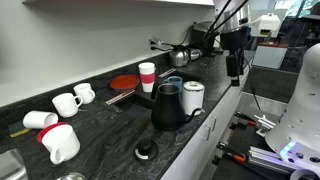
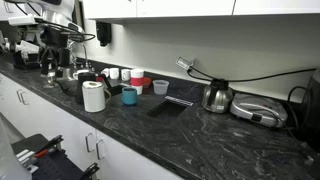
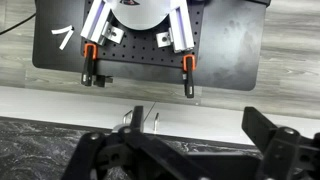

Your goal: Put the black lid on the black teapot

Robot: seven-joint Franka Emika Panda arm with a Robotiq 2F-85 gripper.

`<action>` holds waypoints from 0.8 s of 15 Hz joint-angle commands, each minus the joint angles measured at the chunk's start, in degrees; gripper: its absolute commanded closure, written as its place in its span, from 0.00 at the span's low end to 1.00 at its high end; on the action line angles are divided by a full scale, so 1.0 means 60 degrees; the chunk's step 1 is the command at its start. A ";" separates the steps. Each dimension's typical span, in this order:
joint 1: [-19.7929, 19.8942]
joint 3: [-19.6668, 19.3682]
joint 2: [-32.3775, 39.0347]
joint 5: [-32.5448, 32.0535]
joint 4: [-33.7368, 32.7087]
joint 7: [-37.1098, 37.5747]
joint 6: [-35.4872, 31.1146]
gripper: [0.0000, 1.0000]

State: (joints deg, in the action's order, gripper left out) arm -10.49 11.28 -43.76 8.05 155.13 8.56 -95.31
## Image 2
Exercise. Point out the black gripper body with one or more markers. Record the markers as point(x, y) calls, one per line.
point(55, 47)

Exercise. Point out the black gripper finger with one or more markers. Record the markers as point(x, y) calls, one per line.
point(44, 67)
point(59, 72)

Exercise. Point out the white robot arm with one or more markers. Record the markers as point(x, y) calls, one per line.
point(55, 13)

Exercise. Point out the white cylindrical kettle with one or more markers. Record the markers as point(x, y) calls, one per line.
point(96, 96)

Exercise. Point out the white mug lying sideways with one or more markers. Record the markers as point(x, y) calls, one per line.
point(106, 72)

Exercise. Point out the white mug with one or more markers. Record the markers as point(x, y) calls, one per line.
point(125, 74)
point(114, 73)

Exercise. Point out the teal mug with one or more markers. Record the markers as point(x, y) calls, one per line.
point(129, 96)

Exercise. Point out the white cup with red band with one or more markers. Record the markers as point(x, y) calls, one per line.
point(136, 80)

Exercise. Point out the black orange clamp tool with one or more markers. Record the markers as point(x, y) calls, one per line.
point(55, 141)

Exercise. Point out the clear plastic cup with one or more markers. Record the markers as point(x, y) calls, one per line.
point(160, 86)

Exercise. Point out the striped paper strip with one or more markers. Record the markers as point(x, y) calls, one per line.
point(179, 101)

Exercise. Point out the steel thermal carafe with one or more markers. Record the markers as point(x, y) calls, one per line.
point(217, 96)

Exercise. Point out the silver waffle maker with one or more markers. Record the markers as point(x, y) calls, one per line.
point(259, 110)

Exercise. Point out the black appliance at right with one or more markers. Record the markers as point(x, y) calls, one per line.
point(309, 129)

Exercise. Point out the black wall outlet adapter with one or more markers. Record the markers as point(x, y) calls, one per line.
point(104, 33)

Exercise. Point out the white cabinet door handle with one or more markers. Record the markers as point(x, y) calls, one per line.
point(89, 139)
point(100, 150)

